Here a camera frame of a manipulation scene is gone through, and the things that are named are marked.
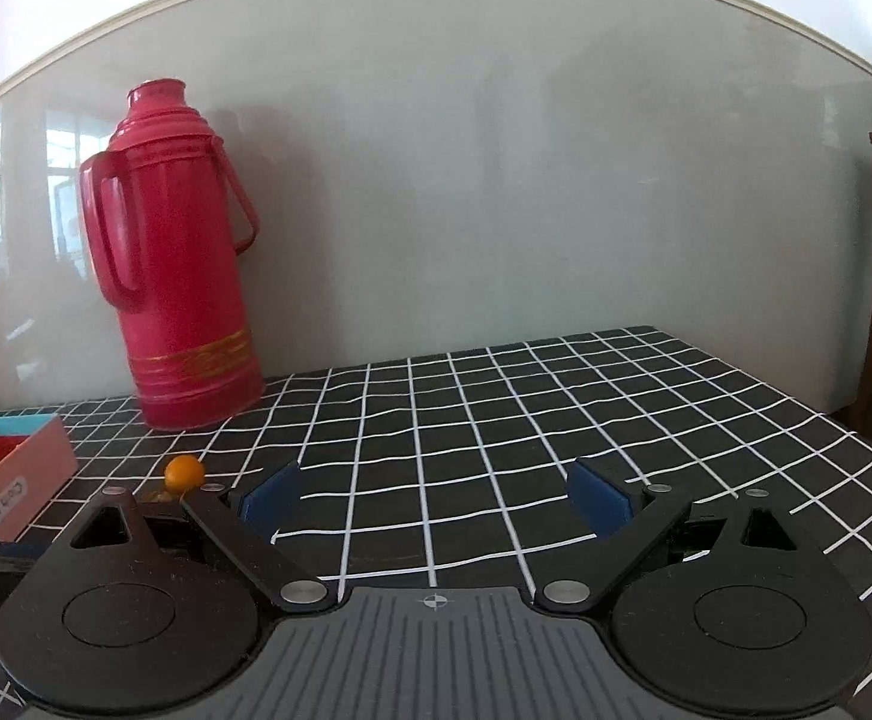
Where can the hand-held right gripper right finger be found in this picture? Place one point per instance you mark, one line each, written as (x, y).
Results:
(599, 499)

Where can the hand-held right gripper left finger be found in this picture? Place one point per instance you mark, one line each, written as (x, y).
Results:
(271, 501)

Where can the colourful cardboard box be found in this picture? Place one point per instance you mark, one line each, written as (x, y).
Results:
(20, 472)

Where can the small orange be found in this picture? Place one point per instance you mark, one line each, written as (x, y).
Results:
(184, 472)

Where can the black checked tablecloth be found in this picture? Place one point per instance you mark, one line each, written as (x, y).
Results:
(593, 420)

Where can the red thermos flask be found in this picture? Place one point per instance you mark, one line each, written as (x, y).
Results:
(177, 277)

